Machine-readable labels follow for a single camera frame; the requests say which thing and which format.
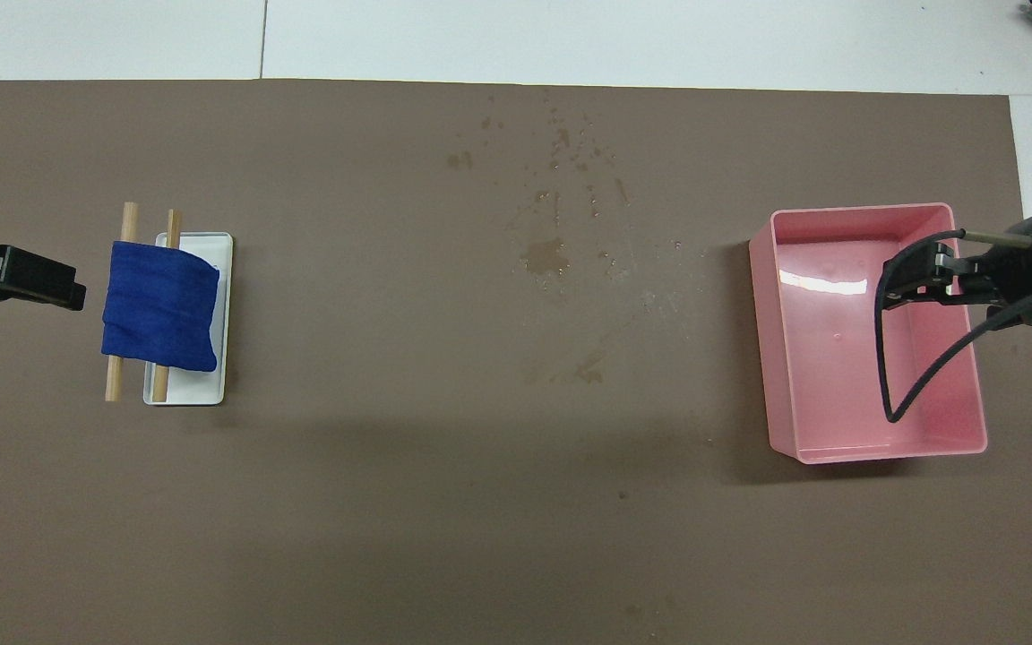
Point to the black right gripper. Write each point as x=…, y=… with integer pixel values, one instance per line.
x=1022, y=269

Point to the blue towel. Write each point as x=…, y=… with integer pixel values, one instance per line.
x=162, y=309

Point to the water puddle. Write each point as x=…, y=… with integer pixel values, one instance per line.
x=545, y=257

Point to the pale wooden dowel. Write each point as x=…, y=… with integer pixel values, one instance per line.
x=130, y=219

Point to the pink plastic bin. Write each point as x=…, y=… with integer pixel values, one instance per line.
x=838, y=376

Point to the white rack with wooden dowels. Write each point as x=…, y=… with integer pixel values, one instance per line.
x=193, y=390

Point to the brown table mat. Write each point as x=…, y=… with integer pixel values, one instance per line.
x=480, y=537

